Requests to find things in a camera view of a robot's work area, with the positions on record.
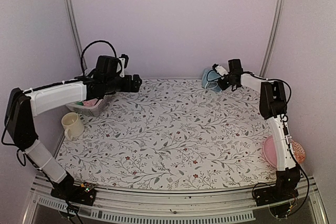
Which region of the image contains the floral tablecloth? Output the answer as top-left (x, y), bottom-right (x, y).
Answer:
top-left (57, 80), bottom-right (276, 190)

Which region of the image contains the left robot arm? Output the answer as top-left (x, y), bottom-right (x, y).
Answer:
top-left (4, 55), bottom-right (142, 200)

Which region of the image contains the front aluminium rail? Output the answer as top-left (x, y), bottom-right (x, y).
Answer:
top-left (23, 176), bottom-right (329, 223)

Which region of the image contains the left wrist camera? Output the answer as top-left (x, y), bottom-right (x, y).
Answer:
top-left (117, 54), bottom-right (129, 78)

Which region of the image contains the pink towel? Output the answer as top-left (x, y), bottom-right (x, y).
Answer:
top-left (82, 99), bottom-right (101, 107)

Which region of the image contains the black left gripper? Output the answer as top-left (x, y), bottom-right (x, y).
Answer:
top-left (105, 73), bottom-right (143, 93)

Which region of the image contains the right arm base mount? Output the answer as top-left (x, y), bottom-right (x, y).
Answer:
top-left (251, 183), bottom-right (299, 206)

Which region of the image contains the red patterned bowl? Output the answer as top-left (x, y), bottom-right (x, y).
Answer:
top-left (292, 141), bottom-right (306, 164)

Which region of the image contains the white plastic basket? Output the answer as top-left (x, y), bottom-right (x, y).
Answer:
top-left (66, 94), bottom-right (112, 117)

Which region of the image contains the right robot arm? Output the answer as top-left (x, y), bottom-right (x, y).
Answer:
top-left (212, 59), bottom-right (300, 201)

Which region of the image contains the pink plate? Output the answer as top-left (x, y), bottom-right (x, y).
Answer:
top-left (262, 136), bottom-right (277, 168)

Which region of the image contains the light blue towel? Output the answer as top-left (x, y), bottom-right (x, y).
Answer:
top-left (201, 69), bottom-right (222, 92)

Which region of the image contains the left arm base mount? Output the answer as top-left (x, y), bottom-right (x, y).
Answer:
top-left (50, 180), bottom-right (97, 206)

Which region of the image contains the left black cable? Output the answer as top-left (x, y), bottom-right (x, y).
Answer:
top-left (80, 40), bottom-right (118, 75)

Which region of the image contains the cream mug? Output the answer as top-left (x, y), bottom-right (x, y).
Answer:
top-left (61, 112), bottom-right (85, 141)

